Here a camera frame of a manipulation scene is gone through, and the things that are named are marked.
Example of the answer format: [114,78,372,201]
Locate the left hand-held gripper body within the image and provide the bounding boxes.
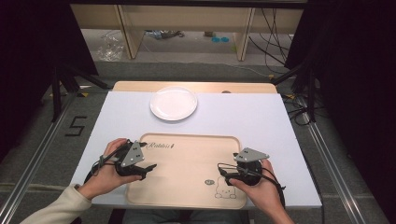
[114,140,147,181]

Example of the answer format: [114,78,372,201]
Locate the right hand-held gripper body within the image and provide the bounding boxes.
[228,147,271,187]

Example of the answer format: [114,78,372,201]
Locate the person's right hand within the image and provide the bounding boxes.
[228,159,282,215]

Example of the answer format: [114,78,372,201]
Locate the person's left hand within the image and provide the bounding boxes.
[77,137,143,201]

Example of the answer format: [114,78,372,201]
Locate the white table cover board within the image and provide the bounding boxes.
[70,90,323,209]

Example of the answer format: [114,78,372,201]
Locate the wooden tray with bear print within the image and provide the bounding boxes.
[125,133,248,210]

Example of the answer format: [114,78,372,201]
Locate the white round plate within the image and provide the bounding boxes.
[149,86,199,122]

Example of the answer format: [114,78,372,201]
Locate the black tape floor mark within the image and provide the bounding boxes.
[64,115,88,137]

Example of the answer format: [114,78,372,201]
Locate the light wooden table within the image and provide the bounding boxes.
[111,80,278,94]

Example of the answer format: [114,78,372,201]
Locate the black tripod stand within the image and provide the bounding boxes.
[49,63,110,123]
[270,60,318,123]

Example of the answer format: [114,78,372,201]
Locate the clear plastic bag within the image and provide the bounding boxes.
[96,30,125,63]

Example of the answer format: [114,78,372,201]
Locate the bluish clutter under shelf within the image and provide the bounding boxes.
[143,29,186,40]

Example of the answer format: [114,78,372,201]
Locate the blue round lids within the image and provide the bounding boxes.
[210,35,231,44]

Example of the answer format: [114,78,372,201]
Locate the light wooden shelf unit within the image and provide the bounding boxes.
[70,3,305,63]

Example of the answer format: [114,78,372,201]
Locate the dark curtain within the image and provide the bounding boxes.
[284,0,396,218]
[0,0,100,162]

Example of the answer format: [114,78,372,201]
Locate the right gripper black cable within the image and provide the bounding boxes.
[236,165,287,209]

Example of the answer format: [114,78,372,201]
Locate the black floor cables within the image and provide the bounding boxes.
[281,92,326,127]

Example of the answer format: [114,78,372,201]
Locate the aluminium floor rail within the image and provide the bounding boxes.
[297,96,372,224]
[0,91,79,222]

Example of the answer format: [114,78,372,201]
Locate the hanging black cables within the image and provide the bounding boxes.
[247,7,295,67]

